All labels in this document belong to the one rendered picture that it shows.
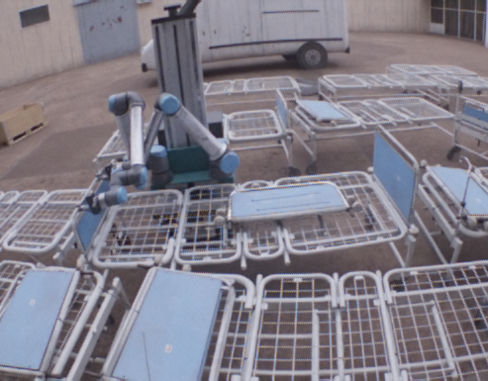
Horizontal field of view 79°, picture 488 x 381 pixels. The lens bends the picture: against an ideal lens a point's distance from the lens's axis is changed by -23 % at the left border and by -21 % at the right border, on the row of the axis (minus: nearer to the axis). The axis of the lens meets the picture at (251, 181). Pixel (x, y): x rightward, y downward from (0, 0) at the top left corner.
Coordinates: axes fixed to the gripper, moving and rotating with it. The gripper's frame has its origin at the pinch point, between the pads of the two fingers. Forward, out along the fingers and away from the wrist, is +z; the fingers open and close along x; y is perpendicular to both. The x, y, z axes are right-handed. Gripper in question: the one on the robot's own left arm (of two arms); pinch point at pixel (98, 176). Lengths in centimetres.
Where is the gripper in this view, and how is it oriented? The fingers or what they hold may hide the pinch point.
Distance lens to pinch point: 263.8
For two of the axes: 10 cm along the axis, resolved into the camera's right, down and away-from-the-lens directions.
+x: 2.5, 8.6, 4.5
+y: 0.5, 4.6, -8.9
